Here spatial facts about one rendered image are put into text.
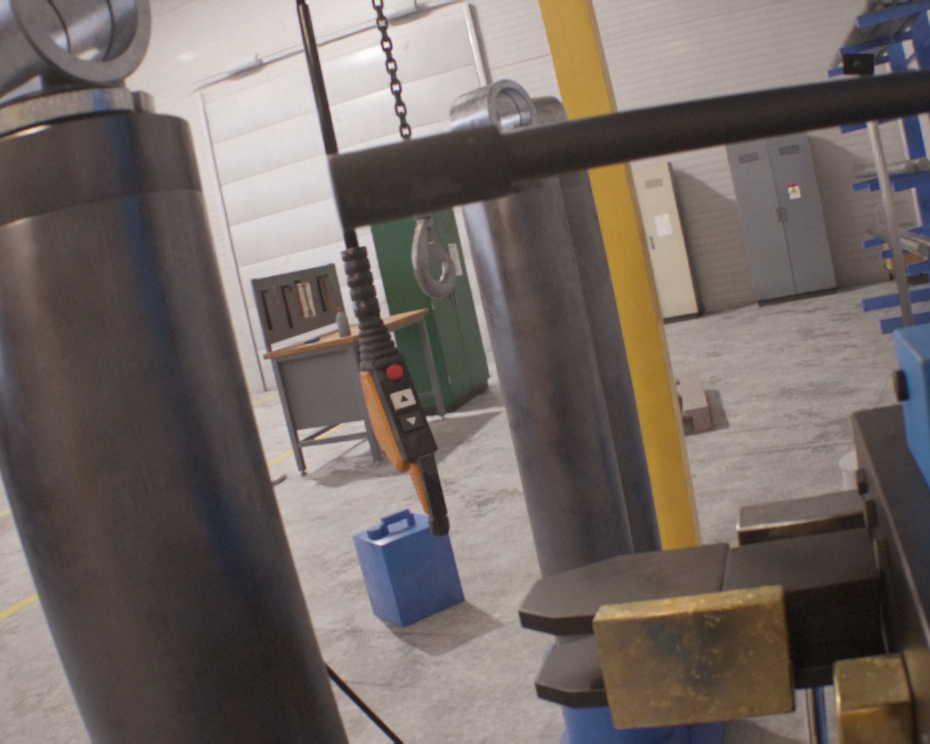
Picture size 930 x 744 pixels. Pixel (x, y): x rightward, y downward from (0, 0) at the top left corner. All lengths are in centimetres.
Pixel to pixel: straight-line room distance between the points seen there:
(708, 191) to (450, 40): 374
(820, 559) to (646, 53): 1068
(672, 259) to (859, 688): 1011
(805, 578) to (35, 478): 60
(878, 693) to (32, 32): 74
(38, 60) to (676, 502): 283
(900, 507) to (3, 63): 73
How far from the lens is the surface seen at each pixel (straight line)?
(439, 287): 143
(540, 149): 32
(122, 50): 77
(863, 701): 63
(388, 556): 345
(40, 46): 71
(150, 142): 68
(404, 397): 146
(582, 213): 218
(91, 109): 70
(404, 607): 353
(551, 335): 186
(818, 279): 1070
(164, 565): 67
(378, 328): 149
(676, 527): 329
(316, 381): 662
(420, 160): 30
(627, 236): 310
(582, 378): 189
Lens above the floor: 132
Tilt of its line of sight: 7 degrees down
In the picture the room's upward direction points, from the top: 12 degrees counter-clockwise
